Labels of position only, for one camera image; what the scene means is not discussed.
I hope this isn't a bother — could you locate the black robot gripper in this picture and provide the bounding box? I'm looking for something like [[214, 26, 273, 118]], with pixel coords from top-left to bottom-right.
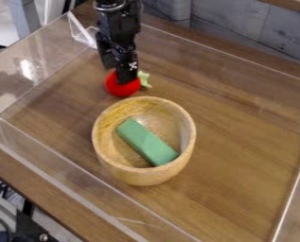
[[93, 4, 140, 84]]

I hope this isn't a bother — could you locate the red plush fruit green stem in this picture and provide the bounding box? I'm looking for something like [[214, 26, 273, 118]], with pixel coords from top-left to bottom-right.
[[104, 71, 150, 97]]

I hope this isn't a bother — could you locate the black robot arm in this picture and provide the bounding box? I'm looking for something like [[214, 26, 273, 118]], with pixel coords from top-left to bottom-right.
[[93, 0, 140, 84]]

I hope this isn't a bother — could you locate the round wooden bowl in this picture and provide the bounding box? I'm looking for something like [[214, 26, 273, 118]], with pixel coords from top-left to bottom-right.
[[91, 96, 195, 186]]

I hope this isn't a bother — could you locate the green rectangular block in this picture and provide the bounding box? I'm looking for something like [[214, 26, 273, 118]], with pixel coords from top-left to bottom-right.
[[115, 118, 178, 166]]

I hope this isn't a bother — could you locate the clear acrylic tray enclosure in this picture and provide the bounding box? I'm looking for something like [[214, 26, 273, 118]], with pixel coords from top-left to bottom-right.
[[0, 18, 300, 242]]

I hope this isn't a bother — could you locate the black cable under table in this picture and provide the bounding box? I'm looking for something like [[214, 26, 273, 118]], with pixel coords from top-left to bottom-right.
[[0, 215, 13, 242]]

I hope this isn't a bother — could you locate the black metal bracket with bolt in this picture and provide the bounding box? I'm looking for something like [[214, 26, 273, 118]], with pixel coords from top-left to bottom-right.
[[12, 211, 59, 242]]

